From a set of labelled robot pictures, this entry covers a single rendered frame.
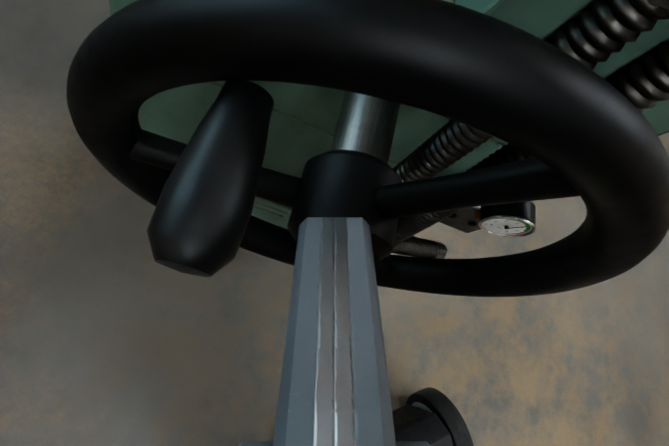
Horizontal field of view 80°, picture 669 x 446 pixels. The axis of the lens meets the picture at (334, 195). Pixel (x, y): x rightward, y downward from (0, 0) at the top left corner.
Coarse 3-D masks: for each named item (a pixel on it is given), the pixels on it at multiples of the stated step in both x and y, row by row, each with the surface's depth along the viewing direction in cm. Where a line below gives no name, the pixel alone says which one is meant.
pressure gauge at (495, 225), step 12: (504, 204) 46; (516, 204) 46; (528, 204) 46; (480, 216) 49; (492, 216) 46; (504, 216) 46; (516, 216) 45; (528, 216) 46; (492, 228) 50; (504, 228) 49; (516, 228) 48; (528, 228) 47
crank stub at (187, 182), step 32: (224, 96) 12; (256, 96) 12; (224, 128) 11; (256, 128) 12; (192, 160) 11; (224, 160) 11; (256, 160) 12; (192, 192) 10; (224, 192) 10; (160, 224) 10; (192, 224) 10; (224, 224) 10; (160, 256) 10; (192, 256) 10; (224, 256) 11
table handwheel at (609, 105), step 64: (192, 0) 11; (256, 0) 10; (320, 0) 10; (384, 0) 10; (128, 64) 12; (192, 64) 12; (256, 64) 11; (320, 64) 10; (384, 64) 10; (448, 64) 10; (512, 64) 10; (576, 64) 11; (128, 128) 19; (384, 128) 24; (512, 128) 11; (576, 128) 11; (640, 128) 11; (256, 192) 22; (320, 192) 21; (384, 192) 20; (448, 192) 17; (512, 192) 15; (576, 192) 14; (640, 192) 12; (384, 256) 22; (512, 256) 27; (576, 256) 20; (640, 256) 17
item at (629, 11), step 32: (608, 0) 16; (640, 0) 15; (576, 32) 17; (608, 32) 16; (640, 32) 17; (640, 64) 19; (640, 96) 19; (448, 128) 25; (416, 160) 29; (448, 160) 27; (512, 160) 26; (416, 224) 37; (416, 256) 51
